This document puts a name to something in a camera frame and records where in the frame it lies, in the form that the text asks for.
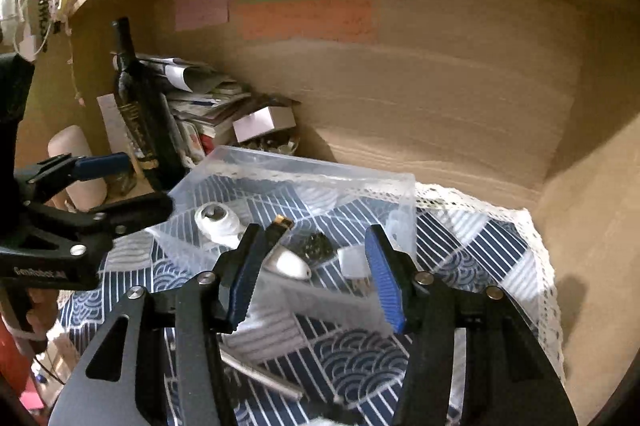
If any small white cube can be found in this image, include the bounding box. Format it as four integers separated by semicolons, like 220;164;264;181
337;246;374;279

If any clear plastic box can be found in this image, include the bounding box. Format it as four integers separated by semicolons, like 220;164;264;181
145;145;419;337

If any blue patterned lace-edged cloth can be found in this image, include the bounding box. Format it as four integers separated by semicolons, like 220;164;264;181
57;178;567;426

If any orange sticky note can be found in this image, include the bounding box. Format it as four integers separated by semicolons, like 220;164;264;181
232;0;379;44

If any person's left hand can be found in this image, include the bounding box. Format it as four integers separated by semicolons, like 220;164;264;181
26;290;59;340

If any small black gold-tipped lighter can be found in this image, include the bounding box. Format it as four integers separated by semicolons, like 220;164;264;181
267;215;294;251

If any stack of magazines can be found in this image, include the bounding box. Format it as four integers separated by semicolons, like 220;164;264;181
112;53;302;167

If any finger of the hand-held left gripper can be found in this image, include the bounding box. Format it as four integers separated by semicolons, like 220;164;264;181
0;190;175;257
15;152;134;203

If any pink sticky note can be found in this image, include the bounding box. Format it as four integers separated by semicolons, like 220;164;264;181
174;0;231;32

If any metal rod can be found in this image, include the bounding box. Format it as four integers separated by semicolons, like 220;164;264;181
220;348;306;402

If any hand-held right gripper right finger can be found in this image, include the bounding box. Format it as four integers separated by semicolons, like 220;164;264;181
364;225;579;426

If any dark crumpled lump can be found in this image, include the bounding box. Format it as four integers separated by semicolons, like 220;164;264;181
295;233;335;265

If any white oval plastic piece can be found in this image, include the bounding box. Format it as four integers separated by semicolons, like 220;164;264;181
261;245;314;281

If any striped hanging cloth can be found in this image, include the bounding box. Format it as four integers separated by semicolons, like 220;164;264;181
25;0;57;54

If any white paper card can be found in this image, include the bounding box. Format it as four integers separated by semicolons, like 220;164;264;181
96;93;137;157

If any white tape roll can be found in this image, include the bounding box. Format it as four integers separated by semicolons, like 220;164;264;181
194;202;246;249

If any dark wine bottle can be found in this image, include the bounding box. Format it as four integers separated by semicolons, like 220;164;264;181
111;16;187;193

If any small white cardboard box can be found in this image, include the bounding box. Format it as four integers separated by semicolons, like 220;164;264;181
232;106;297;145

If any beige cylinder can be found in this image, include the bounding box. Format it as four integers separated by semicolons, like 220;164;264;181
47;125;109;213

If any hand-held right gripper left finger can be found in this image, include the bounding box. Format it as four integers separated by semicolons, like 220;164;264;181
47;223;266;426

